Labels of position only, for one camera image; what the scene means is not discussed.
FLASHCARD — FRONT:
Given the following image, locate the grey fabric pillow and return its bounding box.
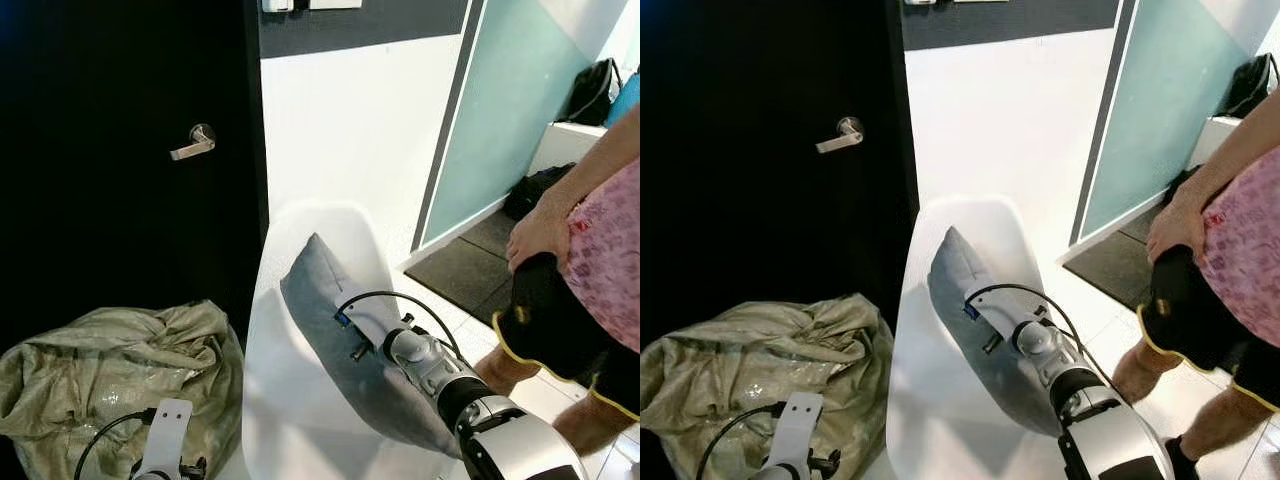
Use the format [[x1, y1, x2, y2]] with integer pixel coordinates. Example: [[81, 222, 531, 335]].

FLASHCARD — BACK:
[[927, 226, 1076, 439], [279, 233, 463, 459]]

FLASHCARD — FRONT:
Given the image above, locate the person bare hand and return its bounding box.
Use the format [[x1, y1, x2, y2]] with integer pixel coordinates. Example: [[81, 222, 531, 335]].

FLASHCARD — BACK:
[[507, 190, 573, 273], [1146, 180, 1213, 263]]

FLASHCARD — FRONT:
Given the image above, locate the beige woven sack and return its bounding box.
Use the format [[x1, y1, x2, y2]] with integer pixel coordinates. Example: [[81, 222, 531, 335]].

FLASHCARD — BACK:
[[0, 300, 245, 480], [640, 292, 894, 480]]

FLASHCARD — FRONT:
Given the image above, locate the dark grey floor mat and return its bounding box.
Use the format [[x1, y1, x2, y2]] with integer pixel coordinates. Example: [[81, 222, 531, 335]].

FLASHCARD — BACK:
[[1062, 205, 1166, 311], [405, 208, 521, 323]]

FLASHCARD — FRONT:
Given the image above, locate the person bare leg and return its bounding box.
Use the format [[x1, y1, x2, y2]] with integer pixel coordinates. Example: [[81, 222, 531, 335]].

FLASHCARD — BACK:
[[553, 393, 641, 459], [1165, 385, 1280, 471], [1112, 338, 1186, 406], [473, 345, 546, 398]]

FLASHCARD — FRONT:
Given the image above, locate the black shorts yellow trim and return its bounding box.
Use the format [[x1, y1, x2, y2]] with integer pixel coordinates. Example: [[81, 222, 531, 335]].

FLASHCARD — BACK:
[[1137, 245, 1280, 413], [493, 253, 641, 421]]

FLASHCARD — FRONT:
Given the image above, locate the black shoe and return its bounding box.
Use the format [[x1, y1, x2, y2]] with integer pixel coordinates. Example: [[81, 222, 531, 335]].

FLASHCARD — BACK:
[[1165, 437, 1201, 480]]

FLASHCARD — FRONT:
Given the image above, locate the black floor bag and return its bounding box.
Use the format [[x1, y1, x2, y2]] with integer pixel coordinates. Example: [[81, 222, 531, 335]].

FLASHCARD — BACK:
[[500, 163, 578, 223], [1160, 165, 1201, 206]]

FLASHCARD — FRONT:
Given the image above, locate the pink patterned shirt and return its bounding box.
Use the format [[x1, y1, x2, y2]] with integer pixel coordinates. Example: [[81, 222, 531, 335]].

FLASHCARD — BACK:
[[1197, 148, 1280, 346], [565, 158, 641, 351]]

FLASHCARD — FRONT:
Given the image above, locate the frosted teal glass panel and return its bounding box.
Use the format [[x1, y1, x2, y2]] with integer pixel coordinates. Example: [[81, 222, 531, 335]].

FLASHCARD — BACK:
[[412, 0, 641, 251], [1068, 0, 1280, 246]]

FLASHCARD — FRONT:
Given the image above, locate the white low ledge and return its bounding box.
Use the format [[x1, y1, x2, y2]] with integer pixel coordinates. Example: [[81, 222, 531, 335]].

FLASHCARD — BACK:
[[1190, 115, 1246, 171], [527, 120, 611, 179]]

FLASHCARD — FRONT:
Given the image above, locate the black backpack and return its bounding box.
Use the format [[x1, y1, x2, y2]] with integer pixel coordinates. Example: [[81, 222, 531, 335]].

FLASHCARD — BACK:
[[560, 58, 623, 127], [1215, 52, 1279, 119]]

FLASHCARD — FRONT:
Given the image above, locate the black door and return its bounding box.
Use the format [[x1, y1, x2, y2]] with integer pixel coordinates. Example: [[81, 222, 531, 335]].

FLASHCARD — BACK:
[[640, 0, 921, 331], [0, 0, 269, 351]]

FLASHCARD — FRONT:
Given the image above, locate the blue bag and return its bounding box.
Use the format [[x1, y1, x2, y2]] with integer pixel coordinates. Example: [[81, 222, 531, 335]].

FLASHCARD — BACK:
[[605, 72, 641, 129]]

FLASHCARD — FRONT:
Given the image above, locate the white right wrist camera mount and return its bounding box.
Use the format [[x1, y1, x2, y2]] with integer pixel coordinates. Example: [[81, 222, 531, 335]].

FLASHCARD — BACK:
[[343, 293, 403, 351], [975, 290, 1041, 346]]

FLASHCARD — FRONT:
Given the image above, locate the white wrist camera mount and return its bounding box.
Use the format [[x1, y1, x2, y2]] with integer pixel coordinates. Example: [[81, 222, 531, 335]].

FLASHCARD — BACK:
[[975, 290, 1041, 346], [770, 392, 824, 480], [135, 398, 194, 480], [343, 293, 403, 351]]

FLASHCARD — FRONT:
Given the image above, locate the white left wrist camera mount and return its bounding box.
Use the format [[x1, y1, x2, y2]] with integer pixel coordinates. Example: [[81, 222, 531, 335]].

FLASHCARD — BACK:
[[770, 392, 824, 480], [135, 398, 194, 480]]

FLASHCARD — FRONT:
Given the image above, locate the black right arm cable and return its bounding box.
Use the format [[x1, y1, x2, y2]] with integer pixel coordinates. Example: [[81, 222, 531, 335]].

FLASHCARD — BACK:
[[333, 290, 463, 363], [963, 284, 1091, 381]]

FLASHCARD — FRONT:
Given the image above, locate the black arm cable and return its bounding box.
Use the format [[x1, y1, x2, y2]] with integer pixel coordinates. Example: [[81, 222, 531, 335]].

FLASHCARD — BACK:
[[695, 402, 786, 480], [73, 408, 156, 480], [963, 284, 1091, 381], [333, 290, 463, 363]]

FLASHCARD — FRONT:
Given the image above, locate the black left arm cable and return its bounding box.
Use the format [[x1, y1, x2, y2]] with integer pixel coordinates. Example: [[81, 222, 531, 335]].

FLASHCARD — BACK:
[[695, 402, 786, 480], [73, 408, 156, 480]]

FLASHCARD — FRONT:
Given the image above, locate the silver door lever handle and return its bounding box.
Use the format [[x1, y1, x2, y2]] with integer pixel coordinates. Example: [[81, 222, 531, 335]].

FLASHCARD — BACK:
[[815, 116, 866, 155], [170, 123, 217, 162]]

